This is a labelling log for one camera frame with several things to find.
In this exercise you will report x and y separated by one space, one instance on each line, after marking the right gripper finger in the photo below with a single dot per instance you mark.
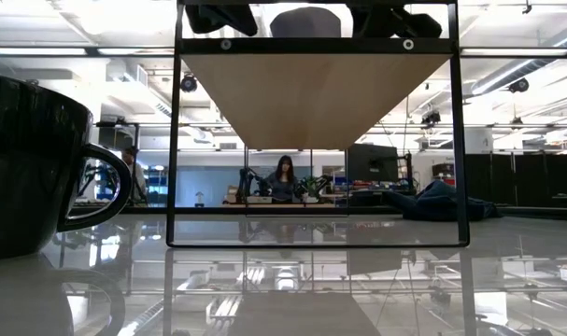
374 21

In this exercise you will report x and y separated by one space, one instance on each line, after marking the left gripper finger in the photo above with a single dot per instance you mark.
222 18

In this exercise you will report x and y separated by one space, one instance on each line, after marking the purple plastic cup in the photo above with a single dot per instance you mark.
306 22

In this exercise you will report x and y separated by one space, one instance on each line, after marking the black background robot arm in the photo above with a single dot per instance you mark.
248 184
316 184

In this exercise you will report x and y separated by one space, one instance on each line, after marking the black monitor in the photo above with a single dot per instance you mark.
372 163

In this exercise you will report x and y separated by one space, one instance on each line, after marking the person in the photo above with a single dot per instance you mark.
134 179
283 183

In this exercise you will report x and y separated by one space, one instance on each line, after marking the dark blue cloth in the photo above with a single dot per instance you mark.
444 203

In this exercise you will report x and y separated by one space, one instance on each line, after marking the black room partition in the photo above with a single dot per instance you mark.
521 179

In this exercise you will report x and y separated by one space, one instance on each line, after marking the black ceramic mug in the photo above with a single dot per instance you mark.
26 163

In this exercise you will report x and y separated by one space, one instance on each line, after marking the black ceiling camera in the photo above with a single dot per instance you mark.
519 85
188 83

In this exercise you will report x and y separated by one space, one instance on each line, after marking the wooden shelf with black frame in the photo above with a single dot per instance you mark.
311 102

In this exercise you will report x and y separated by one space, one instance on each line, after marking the black aluminium table frame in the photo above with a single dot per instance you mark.
147 210

